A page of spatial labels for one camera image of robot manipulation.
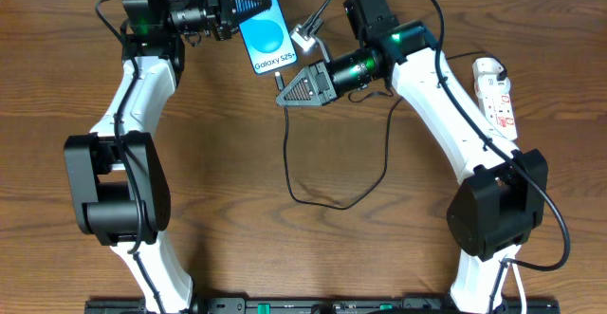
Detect black USB charging cable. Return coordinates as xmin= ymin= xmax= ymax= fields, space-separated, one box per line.
xmin=273 ymin=50 xmax=508 ymax=212

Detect blue screen Samsung smartphone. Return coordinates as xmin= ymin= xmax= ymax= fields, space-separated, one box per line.
xmin=239 ymin=0 xmax=298 ymax=75

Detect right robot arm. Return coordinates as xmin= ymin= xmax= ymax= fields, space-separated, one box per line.
xmin=277 ymin=0 xmax=549 ymax=313

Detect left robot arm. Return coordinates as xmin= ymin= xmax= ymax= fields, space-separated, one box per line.
xmin=64 ymin=0 xmax=273 ymax=313

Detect white power strip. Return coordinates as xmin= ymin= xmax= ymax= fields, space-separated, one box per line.
xmin=472 ymin=57 xmax=518 ymax=140

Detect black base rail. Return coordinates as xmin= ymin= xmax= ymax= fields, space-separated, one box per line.
xmin=83 ymin=295 xmax=561 ymax=314

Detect white power strip cord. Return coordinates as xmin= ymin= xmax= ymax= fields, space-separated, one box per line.
xmin=506 ymin=259 xmax=528 ymax=314

